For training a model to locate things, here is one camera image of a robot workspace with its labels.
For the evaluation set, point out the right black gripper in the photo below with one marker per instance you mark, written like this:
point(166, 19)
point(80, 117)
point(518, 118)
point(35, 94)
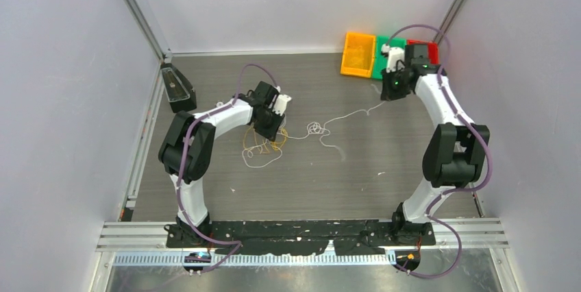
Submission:
point(387, 94)

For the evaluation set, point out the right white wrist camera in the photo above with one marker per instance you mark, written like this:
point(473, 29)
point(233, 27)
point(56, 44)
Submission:
point(392, 56)

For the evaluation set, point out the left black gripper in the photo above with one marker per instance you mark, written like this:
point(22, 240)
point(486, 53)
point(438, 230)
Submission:
point(270, 132)

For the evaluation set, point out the black wedge stand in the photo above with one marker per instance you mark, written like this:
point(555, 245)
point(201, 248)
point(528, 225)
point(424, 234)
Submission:
point(179, 90)

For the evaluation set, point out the aluminium frame rail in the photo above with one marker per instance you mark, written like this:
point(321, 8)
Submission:
point(146, 236)

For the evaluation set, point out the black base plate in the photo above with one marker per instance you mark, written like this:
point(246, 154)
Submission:
point(299, 238)

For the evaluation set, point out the yellow plastic bin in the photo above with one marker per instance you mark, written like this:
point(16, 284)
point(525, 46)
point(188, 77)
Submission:
point(358, 55)

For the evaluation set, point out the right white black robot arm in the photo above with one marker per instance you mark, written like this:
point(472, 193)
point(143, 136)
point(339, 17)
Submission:
point(455, 155)

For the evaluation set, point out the red plastic bin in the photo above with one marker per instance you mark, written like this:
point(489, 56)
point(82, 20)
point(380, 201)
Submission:
point(432, 49)

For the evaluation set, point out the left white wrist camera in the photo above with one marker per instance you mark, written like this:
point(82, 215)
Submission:
point(281, 103)

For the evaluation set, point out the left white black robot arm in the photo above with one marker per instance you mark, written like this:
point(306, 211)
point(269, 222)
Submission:
point(187, 148)

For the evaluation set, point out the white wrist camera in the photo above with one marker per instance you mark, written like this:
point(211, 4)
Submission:
point(281, 103)
point(392, 56)

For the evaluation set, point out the green plastic bin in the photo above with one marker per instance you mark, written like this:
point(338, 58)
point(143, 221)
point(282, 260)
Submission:
point(380, 61)

